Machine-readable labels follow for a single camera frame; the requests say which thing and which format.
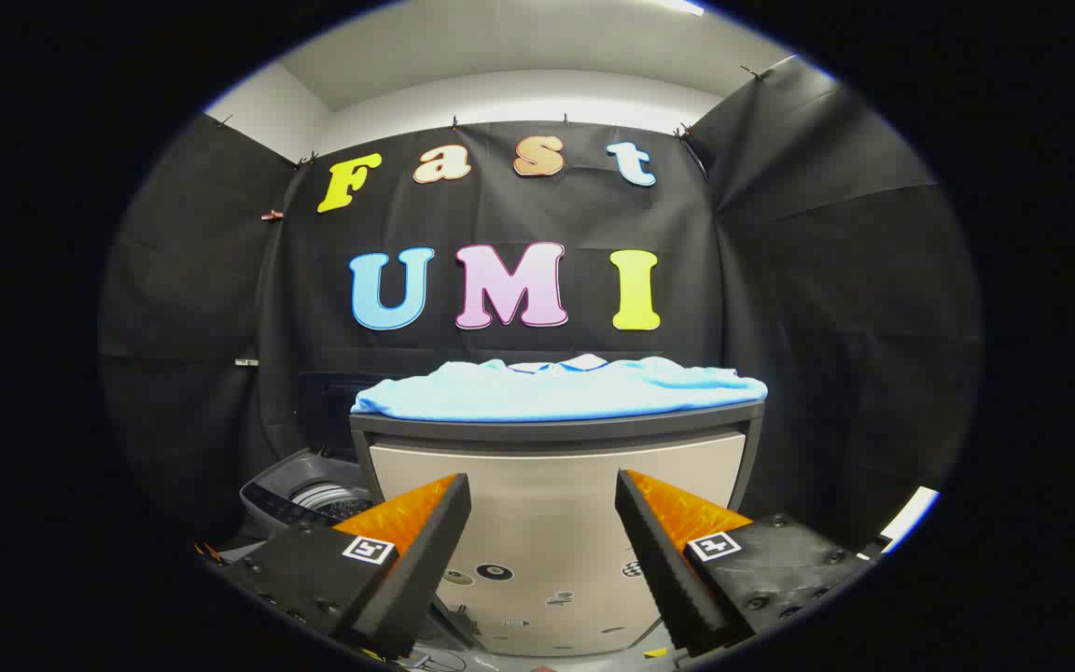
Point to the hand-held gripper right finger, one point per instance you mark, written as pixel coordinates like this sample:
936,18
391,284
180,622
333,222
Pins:
659,551

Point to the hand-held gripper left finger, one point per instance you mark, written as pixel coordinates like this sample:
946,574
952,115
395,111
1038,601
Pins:
425,551

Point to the grey washing machine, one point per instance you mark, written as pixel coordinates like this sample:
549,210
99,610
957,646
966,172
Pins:
300,495

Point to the light blue polo shirt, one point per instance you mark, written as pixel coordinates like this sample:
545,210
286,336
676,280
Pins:
556,392

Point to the beige cabinet with grey top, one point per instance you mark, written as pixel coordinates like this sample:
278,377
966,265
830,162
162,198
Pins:
547,504

